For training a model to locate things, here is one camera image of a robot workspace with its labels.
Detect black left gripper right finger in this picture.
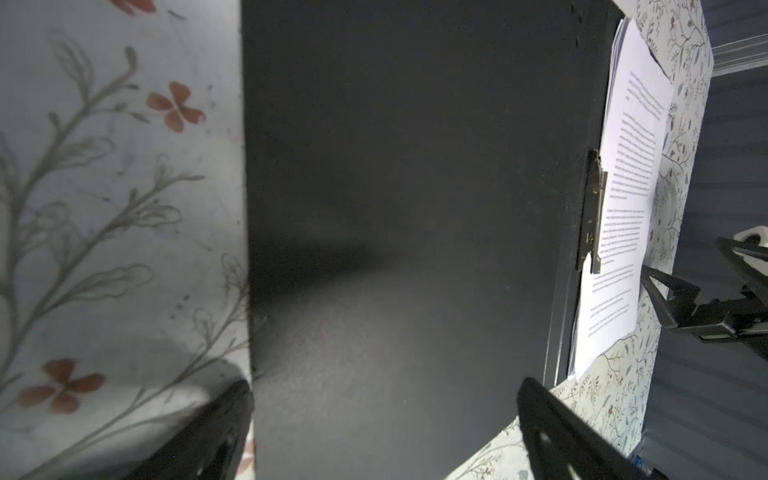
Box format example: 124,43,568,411
517,377,648,480

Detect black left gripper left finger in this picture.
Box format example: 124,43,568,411
126,380,253,480

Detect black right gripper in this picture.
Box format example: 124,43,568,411
641,237,767,360

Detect printed sheet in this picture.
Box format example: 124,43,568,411
569,18,673,378

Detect black file folder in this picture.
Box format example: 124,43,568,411
242,1,622,479

